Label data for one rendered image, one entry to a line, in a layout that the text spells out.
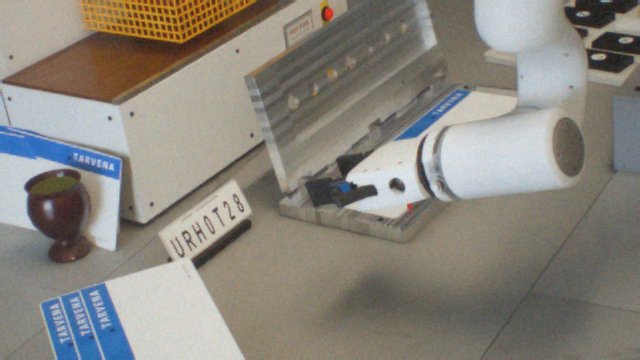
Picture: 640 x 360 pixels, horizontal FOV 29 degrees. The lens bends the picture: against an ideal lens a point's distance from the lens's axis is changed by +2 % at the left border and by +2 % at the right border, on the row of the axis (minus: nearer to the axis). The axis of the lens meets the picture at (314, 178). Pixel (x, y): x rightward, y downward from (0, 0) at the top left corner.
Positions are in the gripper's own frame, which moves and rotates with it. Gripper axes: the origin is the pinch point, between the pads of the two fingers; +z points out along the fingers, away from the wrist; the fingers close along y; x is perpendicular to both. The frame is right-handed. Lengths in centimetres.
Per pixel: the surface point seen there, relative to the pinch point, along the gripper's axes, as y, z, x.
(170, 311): -25.7, 6.5, -2.7
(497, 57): 69, 18, -9
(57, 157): -1.1, 46.8, 9.5
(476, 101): 50, 12, -10
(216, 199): 3.9, 25.3, -2.0
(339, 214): 11.2, 11.9, -9.4
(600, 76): 66, 0, -14
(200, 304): -23.3, 4.3, -3.4
